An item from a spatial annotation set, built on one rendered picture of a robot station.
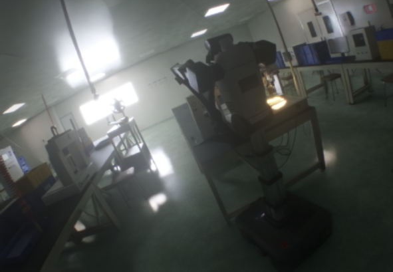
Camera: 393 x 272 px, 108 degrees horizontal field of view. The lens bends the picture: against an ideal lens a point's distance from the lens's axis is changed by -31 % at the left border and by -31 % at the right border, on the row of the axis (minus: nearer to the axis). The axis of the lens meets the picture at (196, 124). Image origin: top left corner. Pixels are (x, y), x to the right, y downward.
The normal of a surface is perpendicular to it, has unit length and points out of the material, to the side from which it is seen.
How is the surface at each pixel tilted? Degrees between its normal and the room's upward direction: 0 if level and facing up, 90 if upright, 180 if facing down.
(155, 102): 90
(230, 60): 90
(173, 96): 90
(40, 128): 90
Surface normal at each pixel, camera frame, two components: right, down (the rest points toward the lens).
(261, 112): 0.34, 0.10
